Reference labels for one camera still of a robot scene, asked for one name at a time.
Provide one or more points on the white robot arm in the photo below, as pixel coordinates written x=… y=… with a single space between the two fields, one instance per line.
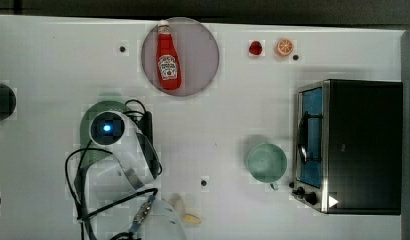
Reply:
x=117 y=196

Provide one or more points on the red ketchup bottle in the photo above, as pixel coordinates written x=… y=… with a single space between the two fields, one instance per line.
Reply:
x=167 y=60

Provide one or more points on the green plastic cup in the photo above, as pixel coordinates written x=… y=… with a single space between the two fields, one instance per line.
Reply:
x=267 y=163

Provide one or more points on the round grey plate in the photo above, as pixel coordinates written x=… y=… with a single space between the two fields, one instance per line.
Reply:
x=198 y=54

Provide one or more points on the peeled toy banana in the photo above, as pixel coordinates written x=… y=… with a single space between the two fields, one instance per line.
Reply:
x=177 y=202

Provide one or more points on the red toy tomato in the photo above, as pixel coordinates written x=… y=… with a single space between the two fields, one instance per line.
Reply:
x=255 y=48

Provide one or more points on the orange slice toy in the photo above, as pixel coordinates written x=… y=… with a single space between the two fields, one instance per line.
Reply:
x=284 y=47

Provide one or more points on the silver toaster oven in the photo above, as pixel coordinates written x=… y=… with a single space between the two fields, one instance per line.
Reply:
x=348 y=147

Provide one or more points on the black round pan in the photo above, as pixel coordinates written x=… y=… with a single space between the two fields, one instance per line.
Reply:
x=7 y=101

